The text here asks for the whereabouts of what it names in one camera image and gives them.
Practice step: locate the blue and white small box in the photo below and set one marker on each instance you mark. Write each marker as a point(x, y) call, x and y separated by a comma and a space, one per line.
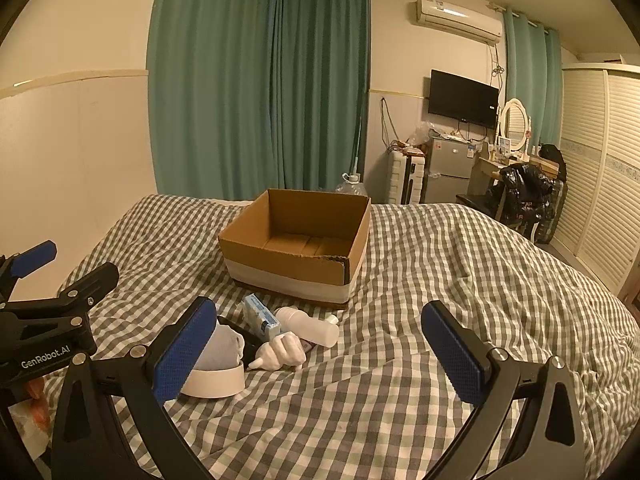
point(260, 317)

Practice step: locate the wide green curtain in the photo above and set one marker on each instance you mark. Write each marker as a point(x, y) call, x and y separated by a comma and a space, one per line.
point(210, 85)

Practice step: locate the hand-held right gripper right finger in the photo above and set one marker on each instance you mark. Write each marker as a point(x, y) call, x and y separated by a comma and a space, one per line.
point(452, 355)

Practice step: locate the white hand-shaped figurine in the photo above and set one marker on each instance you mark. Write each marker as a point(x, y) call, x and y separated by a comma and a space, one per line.
point(282, 352)

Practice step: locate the cardboard box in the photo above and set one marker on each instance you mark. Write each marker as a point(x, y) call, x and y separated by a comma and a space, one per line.
point(280, 275)

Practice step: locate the narrow green curtain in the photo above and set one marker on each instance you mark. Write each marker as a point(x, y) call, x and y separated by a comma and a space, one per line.
point(545, 85)

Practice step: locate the white oval mirror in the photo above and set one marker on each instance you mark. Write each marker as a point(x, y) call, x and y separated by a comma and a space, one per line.
point(515, 122)

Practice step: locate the black backpack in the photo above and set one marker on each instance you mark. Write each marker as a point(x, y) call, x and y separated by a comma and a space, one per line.
point(552, 157)

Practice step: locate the black case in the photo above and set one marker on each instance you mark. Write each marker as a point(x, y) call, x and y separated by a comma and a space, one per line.
point(250, 338)

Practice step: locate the green checked blanket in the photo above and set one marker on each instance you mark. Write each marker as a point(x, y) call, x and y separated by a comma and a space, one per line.
point(375, 385)

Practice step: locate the white suitcase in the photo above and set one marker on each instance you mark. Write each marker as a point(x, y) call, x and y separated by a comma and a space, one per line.
point(405, 177)

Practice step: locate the dark seat chair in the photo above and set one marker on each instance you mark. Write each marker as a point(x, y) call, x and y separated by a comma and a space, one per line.
point(475, 201)

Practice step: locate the white plastic bottle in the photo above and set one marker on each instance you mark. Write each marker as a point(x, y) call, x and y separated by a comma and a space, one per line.
point(312, 327)

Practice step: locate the person's left hand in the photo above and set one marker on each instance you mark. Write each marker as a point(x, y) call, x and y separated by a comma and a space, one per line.
point(36, 391)

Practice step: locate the white louvred wardrobe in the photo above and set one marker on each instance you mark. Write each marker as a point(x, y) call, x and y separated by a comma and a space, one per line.
point(600, 160)

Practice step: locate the cream dressing table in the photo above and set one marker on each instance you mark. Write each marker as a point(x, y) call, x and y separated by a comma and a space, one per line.
point(482, 170)

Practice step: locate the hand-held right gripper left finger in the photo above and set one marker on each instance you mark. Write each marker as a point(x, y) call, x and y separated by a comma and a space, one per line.
point(185, 350)

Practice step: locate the white tape roll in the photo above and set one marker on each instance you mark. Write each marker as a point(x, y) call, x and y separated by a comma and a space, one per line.
point(215, 382)

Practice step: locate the white air conditioner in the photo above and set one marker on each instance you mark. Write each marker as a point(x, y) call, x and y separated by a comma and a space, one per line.
point(460, 20)

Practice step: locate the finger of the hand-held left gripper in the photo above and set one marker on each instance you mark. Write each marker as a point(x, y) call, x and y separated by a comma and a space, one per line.
point(35, 256)
point(92, 282)

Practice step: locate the green corner curtain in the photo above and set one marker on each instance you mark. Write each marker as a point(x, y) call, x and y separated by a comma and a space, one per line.
point(320, 85)

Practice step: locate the silver fridge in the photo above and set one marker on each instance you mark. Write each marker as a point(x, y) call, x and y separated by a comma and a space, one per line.
point(447, 170)

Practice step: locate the clear water jug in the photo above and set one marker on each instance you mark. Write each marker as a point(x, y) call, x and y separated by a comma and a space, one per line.
point(350, 187)

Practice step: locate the black wall television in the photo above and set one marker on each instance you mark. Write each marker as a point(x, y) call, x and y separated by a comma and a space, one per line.
point(462, 97)

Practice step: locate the white cloth bundle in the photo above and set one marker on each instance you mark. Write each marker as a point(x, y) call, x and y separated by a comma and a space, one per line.
point(225, 347)

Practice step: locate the clear plastic bag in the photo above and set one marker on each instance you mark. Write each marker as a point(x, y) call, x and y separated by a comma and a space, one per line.
point(422, 135)

